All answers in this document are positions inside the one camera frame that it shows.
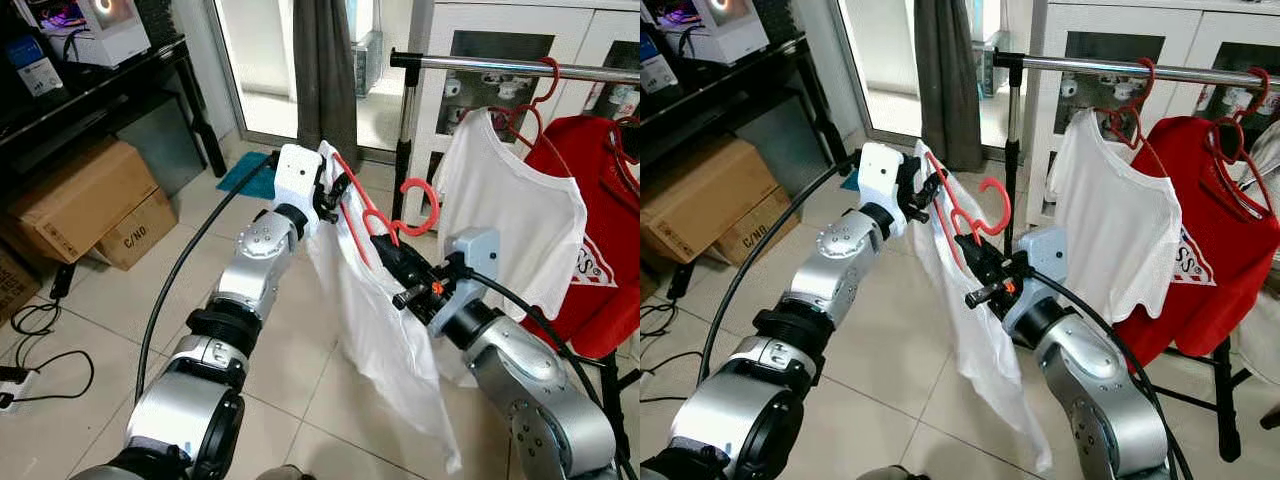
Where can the pale blue right wrist camera mount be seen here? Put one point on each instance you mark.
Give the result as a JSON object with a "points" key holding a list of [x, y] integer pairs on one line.
{"points": [[470, 260], [1045, 255]]}

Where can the large cardboard box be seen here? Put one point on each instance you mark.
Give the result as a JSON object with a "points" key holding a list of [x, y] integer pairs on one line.
{"points": [[700, 185], [80, 195]]}

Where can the black desk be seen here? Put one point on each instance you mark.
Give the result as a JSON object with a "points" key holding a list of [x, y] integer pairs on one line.
{"points": [[100, 95], [730, 90]]}

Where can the white computer case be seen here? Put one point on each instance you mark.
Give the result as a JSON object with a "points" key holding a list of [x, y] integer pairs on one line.
{"points": [[110, 35], [730, 35]]}

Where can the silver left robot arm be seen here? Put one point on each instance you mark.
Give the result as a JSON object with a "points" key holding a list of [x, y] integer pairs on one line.
{"points": [[835, 265], [255, 265]]}

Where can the white blue product box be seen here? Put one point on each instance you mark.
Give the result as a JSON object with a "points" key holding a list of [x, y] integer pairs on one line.
{"points": [[35, 65], [658, 65]]}

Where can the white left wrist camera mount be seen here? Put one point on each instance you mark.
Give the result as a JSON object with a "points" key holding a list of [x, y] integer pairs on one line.
{"points": [[880, 175], [298, 175]]}

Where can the plain brown cardboard box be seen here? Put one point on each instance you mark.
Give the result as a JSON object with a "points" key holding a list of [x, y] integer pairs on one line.
{"points": [[15, 285]]}

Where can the grey curtain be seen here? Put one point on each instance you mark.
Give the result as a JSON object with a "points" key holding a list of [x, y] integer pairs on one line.
{"points": [[948, 80], [325, 80]]}

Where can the grey board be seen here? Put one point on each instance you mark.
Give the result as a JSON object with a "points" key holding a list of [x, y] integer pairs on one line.
{"points": [[785, 140], [165, 140]]}

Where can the red t-shirt white print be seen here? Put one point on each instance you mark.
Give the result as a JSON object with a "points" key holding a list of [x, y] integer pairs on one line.
{"points": [[1240, 270], [600, 200]]}

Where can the grey robot leg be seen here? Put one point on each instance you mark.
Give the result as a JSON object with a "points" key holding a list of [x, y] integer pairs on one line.
{"points": [[905, 472], [285, 472]]}

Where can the beige hanging garment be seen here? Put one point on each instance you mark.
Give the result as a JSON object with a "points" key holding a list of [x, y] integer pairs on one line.
{"points": [[1265, 340]]}

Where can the black power adapter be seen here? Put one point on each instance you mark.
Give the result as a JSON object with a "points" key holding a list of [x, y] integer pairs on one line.
{"points": [[64, 282], [680, 282]]}

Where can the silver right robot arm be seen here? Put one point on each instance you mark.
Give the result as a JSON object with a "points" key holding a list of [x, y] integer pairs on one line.
{"points": [[540, 400], [1110, 400]]}

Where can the small printed cardboard box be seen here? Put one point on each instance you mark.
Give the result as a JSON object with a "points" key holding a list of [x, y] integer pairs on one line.
{"points": [[140, 235], [755, 232]]}

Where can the grey outdoor unit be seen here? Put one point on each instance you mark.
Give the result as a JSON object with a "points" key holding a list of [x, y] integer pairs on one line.
{"points": [[995, 65], [368, 65]]}

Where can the glass sliding door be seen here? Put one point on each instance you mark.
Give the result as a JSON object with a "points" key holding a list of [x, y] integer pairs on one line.
{"points": [[260, 60], [880, 60]]}

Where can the white power strip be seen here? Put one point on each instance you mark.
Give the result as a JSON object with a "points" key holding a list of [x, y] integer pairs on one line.
{"points": [[15, 390]]}

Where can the metal clothes rack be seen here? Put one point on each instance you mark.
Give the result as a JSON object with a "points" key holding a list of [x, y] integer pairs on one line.
{"points": [[500, 66], [1100, 66]]}

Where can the teal floor mat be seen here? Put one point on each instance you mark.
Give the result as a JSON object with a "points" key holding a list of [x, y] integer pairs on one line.
{"points": [[850, 180], [240, 178]]}

